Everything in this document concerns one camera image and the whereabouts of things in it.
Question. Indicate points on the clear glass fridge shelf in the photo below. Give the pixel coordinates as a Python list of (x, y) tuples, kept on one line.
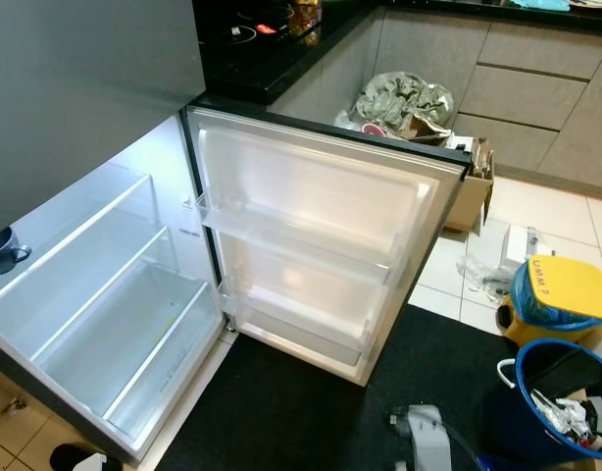
[(51, 235), (144, 348), (95, 285)]

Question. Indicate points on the grey fridge freezer door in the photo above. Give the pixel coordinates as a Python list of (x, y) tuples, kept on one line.
[(85, 98)]

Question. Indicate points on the grey fridge body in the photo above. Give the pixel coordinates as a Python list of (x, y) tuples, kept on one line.
[(159, 157)]

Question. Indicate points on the clear fridge door bin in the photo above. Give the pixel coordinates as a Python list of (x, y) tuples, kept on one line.
[(301, 245), (301, 329)]

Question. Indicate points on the open fridge door white lining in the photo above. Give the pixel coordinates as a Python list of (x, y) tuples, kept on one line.
[(321, 196)]

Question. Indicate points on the dark blue mug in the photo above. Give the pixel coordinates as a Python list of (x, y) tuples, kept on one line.
[(2, 257)]

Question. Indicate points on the black robot left foot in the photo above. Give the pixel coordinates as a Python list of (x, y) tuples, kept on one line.
[(66, 457)]

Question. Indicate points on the black kitchen countertop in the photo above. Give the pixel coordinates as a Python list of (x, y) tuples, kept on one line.
[(242, 64)]

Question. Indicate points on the small red item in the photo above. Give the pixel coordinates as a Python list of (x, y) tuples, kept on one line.
[(267, 28)]

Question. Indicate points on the large black floor mat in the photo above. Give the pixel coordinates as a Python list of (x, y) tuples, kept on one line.
[(321, 422)]

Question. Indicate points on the brown spice jars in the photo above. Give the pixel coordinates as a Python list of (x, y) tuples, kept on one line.
[(304, 18)]

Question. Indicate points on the red round lid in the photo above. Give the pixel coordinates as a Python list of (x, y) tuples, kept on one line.
[(372, 130)]

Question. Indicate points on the crumpled grey green bag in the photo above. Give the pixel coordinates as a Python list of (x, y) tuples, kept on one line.
[(399, 98)]

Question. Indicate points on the brown cardboard box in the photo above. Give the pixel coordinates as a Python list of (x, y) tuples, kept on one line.
[(473, 201)]

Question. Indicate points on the clear crumpled plastic wrap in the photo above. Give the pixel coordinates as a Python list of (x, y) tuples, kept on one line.
[(482, 275)]

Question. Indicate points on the white box on floor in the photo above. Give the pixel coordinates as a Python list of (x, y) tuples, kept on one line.
[(522, 240)]

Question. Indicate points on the grey kitchen cabinets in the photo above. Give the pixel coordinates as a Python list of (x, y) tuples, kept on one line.
[(536, 98)]

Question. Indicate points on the yellow bucket with blue bag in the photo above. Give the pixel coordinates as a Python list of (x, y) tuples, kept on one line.
[(576, 289)]

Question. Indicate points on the teal cloth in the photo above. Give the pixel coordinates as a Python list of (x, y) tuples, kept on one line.
[(536, 5)]

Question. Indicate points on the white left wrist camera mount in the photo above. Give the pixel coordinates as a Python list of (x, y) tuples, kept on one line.
[(92, 463)]

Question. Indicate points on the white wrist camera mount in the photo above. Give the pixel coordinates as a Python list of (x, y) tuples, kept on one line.
[(92, 463), (428, 442)]

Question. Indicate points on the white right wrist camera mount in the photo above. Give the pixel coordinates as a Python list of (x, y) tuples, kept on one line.
[(428, 442)]

